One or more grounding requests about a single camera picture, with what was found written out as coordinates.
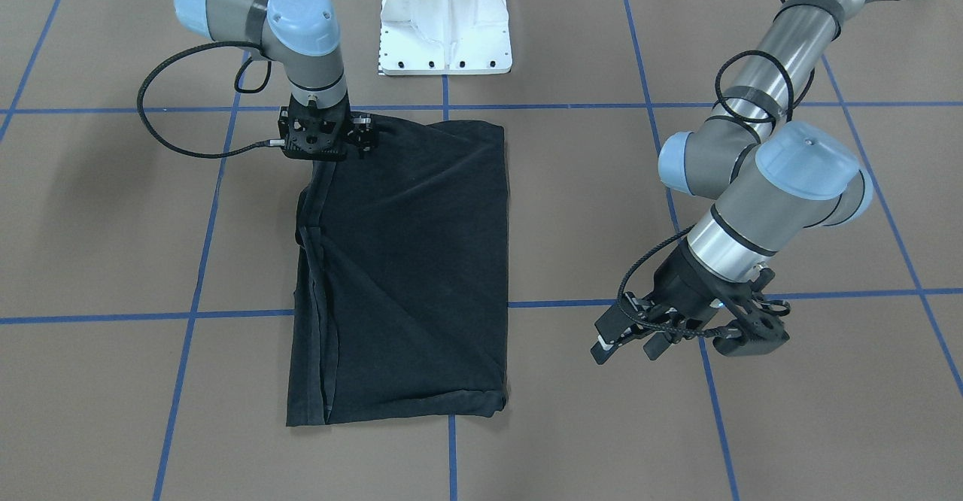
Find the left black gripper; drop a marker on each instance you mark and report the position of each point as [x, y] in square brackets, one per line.
[688, 281]

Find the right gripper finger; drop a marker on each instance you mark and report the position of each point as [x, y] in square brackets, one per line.
[363, 134]

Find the black t-shirt with logo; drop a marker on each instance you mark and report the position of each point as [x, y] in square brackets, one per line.
[401, 302]

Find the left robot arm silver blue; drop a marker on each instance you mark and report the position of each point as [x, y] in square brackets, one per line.
[767, 175]

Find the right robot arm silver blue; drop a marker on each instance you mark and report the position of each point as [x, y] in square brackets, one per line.
[304, 37]

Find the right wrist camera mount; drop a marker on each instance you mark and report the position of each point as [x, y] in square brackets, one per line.
[310, 132]

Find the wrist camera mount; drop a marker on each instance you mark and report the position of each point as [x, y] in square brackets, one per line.
[757, 327]
[310, 132]

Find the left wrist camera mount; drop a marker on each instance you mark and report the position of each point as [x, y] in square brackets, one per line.
[757, 327]

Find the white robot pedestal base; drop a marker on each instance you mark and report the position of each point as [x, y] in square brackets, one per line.
[444, 37]

